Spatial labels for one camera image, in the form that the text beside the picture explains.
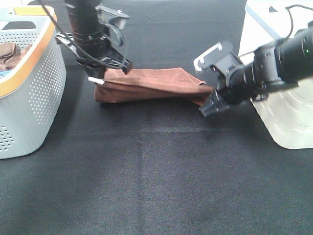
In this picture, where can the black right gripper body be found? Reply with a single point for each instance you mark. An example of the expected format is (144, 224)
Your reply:
(214, 104)

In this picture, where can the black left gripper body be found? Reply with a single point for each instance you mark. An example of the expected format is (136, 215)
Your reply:
(97, 58)

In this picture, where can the brown towel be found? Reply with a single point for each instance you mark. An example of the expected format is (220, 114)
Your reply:
(11, 55)
(143, 84)

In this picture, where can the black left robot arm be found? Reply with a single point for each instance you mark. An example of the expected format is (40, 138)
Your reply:
(96, 34)

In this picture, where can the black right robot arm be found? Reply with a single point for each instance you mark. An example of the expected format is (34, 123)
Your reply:
(277, 66)

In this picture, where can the brown towel in basket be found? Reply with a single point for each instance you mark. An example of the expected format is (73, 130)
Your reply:
(11, 55)

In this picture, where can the blue towel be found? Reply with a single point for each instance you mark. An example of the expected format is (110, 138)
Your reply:
(4, 73)

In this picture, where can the cream bin with grey rim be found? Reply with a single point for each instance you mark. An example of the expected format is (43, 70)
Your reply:
(287, 115)

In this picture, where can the grey perforated laundry basket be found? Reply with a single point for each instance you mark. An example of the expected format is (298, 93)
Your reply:
(31, 93)

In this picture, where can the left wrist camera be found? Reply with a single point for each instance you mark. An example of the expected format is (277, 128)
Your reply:
(113, 19)

